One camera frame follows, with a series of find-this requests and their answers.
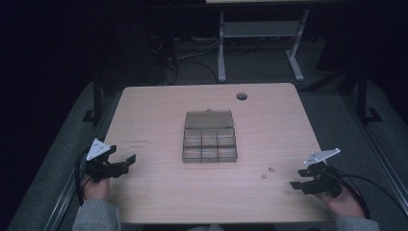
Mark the black metal stand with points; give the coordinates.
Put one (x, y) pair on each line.
(96, 99)
(362, 96)

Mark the person's right hand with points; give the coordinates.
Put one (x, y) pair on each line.
(344, 203)

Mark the person's left hand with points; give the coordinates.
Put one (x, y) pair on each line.
(96, 190)

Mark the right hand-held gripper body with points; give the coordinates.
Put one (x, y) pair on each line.
(322, 179)

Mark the metal floor rail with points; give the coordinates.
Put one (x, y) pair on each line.
(381, 160)
(69, 189)

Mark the clear plastic compartment box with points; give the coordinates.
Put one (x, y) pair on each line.
(209, 138)

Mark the small gold metal part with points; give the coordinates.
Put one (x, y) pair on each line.
(272, 168)
(264, 175)

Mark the white metal desk frame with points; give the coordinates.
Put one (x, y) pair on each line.
(261, 29)

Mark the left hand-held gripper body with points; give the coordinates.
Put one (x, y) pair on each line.
(97, 150)

